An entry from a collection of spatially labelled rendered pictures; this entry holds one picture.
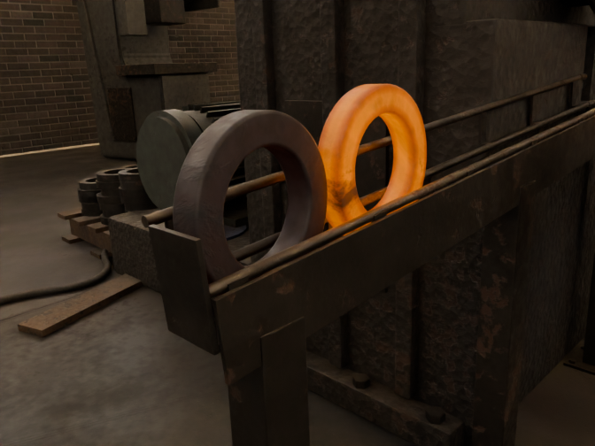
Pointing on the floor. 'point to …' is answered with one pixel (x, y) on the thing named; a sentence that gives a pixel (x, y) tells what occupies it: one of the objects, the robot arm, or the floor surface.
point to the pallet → (104, 205)
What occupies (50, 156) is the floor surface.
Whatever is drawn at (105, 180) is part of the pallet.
